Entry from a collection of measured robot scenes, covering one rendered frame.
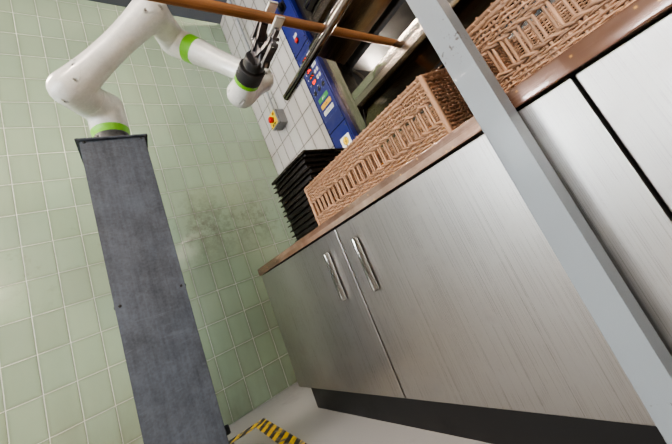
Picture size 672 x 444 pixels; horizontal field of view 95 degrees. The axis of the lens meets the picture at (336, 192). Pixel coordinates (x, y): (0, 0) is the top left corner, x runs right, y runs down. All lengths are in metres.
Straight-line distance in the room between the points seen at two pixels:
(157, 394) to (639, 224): 1.17
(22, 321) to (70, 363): 0.25
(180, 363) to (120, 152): 0.76
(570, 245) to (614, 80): 0.21
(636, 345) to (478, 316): 0.23
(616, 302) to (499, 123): 0.26
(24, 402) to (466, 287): 1.61
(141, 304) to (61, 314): 0.64
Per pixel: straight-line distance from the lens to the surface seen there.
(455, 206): 0.60
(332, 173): 0.91
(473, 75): 0.52
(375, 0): 1.49
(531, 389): 0.69
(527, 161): 0.48
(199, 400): 1.21
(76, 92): 1.43
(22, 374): 1.79
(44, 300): 1.81
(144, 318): 1.19
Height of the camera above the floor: 0.43
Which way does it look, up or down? 14 degrees up
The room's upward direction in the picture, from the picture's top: 23 degrees counter-clockwise
